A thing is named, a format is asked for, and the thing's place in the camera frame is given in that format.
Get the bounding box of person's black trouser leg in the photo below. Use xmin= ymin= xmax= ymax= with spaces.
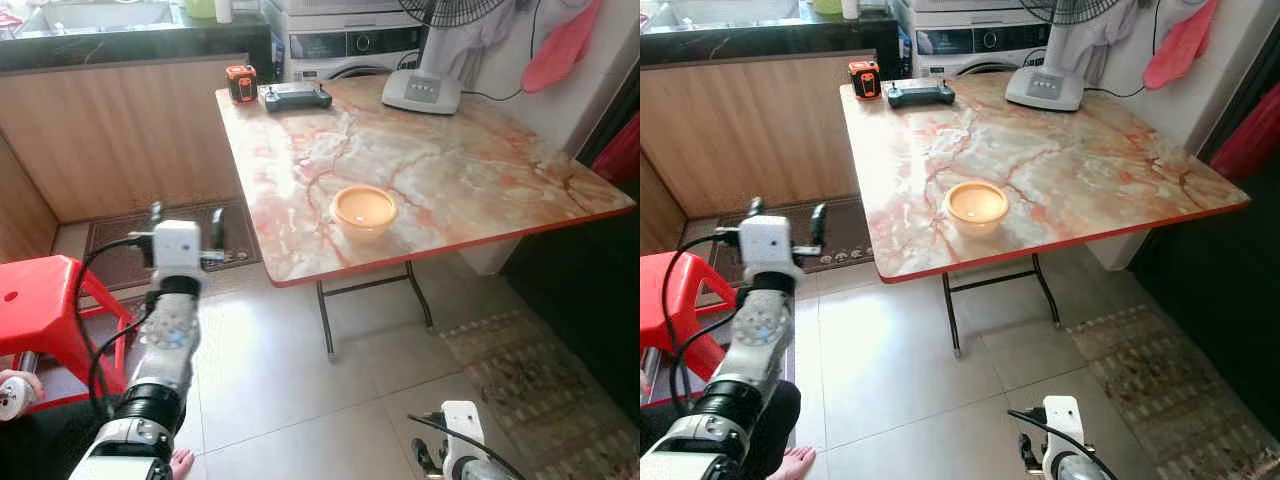
xmin=735 ymin=380 xmax=803 ymax=480
xmin=0 ymin=398 xmax=111 ymax=480

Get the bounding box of grey hanging cloth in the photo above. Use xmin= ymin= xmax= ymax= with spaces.
xmin=430 ymin=0 xmax=591 ymax=76
xmin=1050 ymin=0 xmax=1211 ymax=76

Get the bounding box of wooden cabinet panel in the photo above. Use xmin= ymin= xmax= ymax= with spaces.
xmin=0 ymin=52 xmax=253 ymax=263
xmin=640 ymin=48 xmax=873 ymax=259

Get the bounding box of orange plastic bowl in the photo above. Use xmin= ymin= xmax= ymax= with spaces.
xmin=329 ymin=184 xmax=399 ymax=242
xmin=942 ymin=181 xmax=1012 ymax=239

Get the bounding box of red plastic stool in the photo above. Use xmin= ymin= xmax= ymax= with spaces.
xmin=0 ymin=254 xmax=138 ymax=413
xmin=640 ymin=250 xmax=733 ymax=409

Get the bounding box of patterned floor rug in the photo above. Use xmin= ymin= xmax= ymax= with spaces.
xmin=1063 ymin=303 xmax=1280 ymax=480
xmin=438 ymin=308 xmax=641 ymax=480

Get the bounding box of pink-red cloth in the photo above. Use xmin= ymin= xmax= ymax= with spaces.
xmin=521 ymin=0 xmax=605 ymax=94
xmin=1142 ymin=0 xmax=1223 ymax=91

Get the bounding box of white standing fan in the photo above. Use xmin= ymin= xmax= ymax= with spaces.
xmin=381 ymin=0 xmax=513 ymax=115
xmin=1004 ymin=0 xmax=1141 ymax=113

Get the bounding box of black fan power cable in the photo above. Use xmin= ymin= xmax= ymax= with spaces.
xmin=460 ymin=0 xmax=546 ymax=103
xmin=1083 ymin=0 xmax=1166 ymax=101

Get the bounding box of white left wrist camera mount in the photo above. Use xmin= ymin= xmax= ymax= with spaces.
xmin=738 ymin=214 xmax=801 ymax=281
xmin=150 ymin=219 xmax=206 ymax=281

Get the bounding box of black remote controller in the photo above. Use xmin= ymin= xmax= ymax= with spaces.
xmin=257 ymin=82 xmax=334 ymax=114
xmin=884 ymin=77 xmax=958 ymax=110

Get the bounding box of orange black small device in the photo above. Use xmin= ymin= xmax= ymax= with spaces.
xmin=847 ymin=59 xmax=883 ymax=101
xmin=224 ymin=64 xmax=260 ymax=105

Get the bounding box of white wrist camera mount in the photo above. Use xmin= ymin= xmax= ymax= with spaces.
xmin=150 ymin=219 xmax=206 ymax=281
xmin=738 ymin=214 xmax=801 ymax=281
xmin=440 ymin=400 xmax=487 ymax=469
xmin=1042 ymin=395 xmax=1088 ymax=469

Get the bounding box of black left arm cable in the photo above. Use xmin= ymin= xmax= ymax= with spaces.
xmin=72 ymin=232 xmax=161 ymax=421
xmin=660 ymin=228 xmax=746 ymax=401

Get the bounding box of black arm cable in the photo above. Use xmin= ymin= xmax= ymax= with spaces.
xmin=1006 ymin=406 xmax=1126 ymax=480
xmin=660 ymin=228 xmax=746 ymax=401
xmin=406 ymin=412 xmax=526 ymax=480
xmin=72 ymin=232 xmax=161 ymax=421

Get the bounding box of white washing machine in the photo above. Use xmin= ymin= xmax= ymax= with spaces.
xmin=890 ymin=0 xmax=1053 ymax=81
xmin=262 ymin=0 xmax=431 ymax=83

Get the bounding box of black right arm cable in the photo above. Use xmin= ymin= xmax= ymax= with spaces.
xmin=1006 ymin=406 xmax=1126 ymax=480
xmin=406 ymin=412 xmax=526 ymax=480

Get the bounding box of black stone counter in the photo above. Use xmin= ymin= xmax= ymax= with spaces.
xmin=640 ymin=0 xmax=903 ymax=71
xmin=0 ymin=0 xmax=276 ymax=73

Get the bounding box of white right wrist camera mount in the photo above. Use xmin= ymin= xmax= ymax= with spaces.
xmin=1042 ymin=395 xmax=1088 ymax=469
xmin=440 ymin=400 xmax=487 ymax=469

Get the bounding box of dark door mat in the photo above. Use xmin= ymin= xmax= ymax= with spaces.
xmin=712 ymin=193 xmax=879 ymax=279
xmin=83 ymin=198 xmax=265 ymax=293

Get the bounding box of person's hand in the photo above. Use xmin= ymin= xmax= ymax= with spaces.
xmin=0 ymin=367 xmax=47 ymax=401

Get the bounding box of steel sink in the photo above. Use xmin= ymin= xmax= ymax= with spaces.
xmin=12 ymin=0 xmax=181 ymax=39
xmin=642 ymin=0 xmax=806 ymax=36

